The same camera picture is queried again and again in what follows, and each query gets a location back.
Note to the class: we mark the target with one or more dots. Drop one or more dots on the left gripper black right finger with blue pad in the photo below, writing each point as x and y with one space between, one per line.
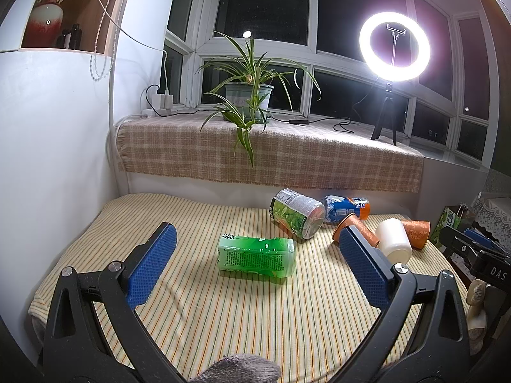
437 350

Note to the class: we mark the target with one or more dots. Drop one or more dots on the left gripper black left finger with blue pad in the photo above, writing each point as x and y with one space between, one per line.
93 333

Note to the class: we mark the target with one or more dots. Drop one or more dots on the cut green label bottle cup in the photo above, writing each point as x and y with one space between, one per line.
301 215

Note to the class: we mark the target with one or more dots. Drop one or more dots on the orange paper cup far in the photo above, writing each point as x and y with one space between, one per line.
418 233

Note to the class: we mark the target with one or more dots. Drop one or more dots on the white plastic cup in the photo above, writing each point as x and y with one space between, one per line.
393 241

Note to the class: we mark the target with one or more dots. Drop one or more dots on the blue orange bottle cup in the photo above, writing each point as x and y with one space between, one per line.
338 207

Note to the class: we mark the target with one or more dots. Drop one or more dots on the green plastic bottle cup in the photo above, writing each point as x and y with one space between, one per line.
268 257

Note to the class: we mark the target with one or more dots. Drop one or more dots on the grey knit gloved hand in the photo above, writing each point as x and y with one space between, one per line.
241 368

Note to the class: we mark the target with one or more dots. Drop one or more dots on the green paper bag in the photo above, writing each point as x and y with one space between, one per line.
459 217

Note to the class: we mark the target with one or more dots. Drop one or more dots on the white lace cloth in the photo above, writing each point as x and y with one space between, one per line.
493 215

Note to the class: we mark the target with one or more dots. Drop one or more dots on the striped yellow table cloth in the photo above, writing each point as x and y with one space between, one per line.
308 323

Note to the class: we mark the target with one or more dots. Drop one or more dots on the beige plaid sill cloth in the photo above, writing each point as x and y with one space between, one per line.
284 155

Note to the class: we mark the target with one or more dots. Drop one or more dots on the white power strip with chargers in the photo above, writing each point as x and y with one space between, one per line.
160 105

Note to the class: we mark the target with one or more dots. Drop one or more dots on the potted spider plant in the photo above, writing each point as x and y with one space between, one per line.
243 96

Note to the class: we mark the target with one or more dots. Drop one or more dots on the red white ceramic vase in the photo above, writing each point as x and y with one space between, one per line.
44 24

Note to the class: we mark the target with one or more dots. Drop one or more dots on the ring light on tripod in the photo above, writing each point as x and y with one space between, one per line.
397 25

